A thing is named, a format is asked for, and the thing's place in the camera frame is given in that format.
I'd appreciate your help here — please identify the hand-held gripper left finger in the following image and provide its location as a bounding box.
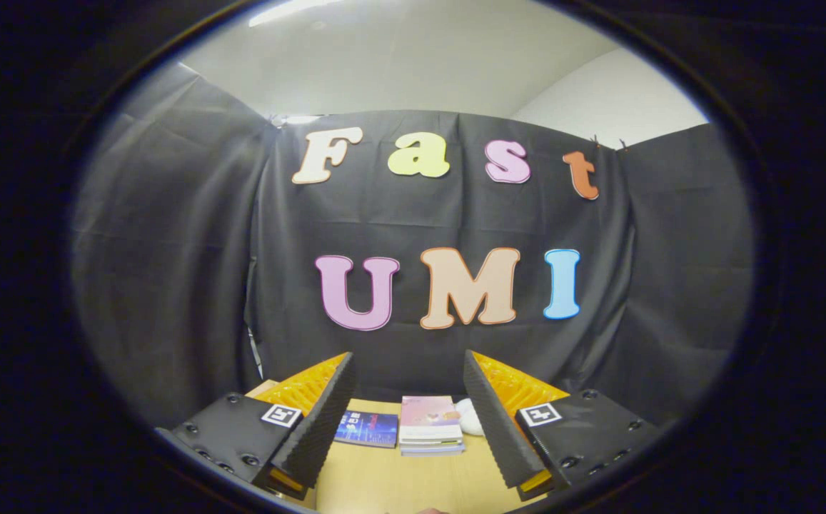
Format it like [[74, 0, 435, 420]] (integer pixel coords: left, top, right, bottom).
[[156, 351, 358, 500]]

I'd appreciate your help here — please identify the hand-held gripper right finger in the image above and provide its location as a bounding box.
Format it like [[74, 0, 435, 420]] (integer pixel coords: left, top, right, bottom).
[[463, 349, 663, 502]]

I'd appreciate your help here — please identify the white plush ball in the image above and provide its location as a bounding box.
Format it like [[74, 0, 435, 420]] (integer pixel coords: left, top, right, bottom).
[[454, 398, 485, 437]]

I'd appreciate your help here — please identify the black backdrop cloth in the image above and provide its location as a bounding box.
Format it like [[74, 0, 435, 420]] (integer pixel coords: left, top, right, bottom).
[[70, 61, 754, 429]]

